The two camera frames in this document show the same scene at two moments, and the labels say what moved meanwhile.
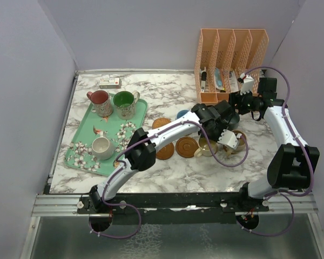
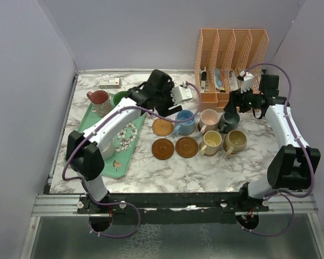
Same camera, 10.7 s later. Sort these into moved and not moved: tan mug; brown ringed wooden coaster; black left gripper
Moved: black left gripper
Not moved: tan mug; brown ringed wooden coaster
